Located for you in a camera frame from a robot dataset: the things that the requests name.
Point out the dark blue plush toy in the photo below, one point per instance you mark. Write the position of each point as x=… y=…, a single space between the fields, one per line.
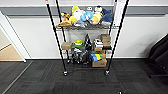
x=106 y=16

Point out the green round toy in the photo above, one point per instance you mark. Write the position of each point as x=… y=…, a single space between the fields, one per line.
x=78 y=42

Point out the blue yellow green toy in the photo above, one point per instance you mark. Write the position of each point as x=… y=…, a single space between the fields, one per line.
x=96 y=56

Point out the black tall pointed item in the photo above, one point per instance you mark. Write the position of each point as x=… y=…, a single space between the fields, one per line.
x=87 y=41

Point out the brown plush toy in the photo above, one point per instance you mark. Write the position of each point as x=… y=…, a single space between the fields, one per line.
x=64 y=20

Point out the white door frame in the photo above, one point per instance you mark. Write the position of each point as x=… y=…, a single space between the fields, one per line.
x=17 y=46

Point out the small tan cardboard box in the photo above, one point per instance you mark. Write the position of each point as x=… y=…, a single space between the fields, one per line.
x=66 y=46

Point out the brown cardboard box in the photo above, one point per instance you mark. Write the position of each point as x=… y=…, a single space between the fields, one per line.
x=105 y=38

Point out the yellow black white plush toy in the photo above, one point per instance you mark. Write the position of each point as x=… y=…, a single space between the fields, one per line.
x=96 y=16

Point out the black chair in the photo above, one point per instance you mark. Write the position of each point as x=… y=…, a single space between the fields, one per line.
x=160 y=53

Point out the grey plush toy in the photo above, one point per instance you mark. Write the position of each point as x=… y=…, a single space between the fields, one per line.
x=80 y=23

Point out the low cardboard box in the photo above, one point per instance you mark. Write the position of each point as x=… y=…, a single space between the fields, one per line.
x=99 y=63

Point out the long grey wall rail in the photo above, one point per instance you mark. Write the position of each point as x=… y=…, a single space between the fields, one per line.
x=30 y=10

